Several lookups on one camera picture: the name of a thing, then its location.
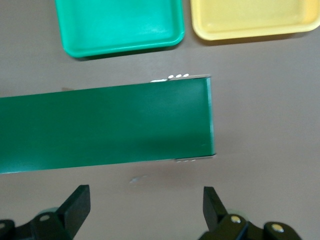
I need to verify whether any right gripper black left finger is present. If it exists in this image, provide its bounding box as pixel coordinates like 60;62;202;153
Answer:
0;184;91;240

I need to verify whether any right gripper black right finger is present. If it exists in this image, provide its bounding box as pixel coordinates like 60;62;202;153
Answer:
199;186;301;240

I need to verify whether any green conveyor belt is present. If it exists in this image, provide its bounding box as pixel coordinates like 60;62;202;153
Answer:
0;73;217;175

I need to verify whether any green plastic tray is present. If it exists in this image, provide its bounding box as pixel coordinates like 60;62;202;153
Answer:
54;0;186;60

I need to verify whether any yellow plastic tray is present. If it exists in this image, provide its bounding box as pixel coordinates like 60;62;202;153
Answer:
189;0;320;42

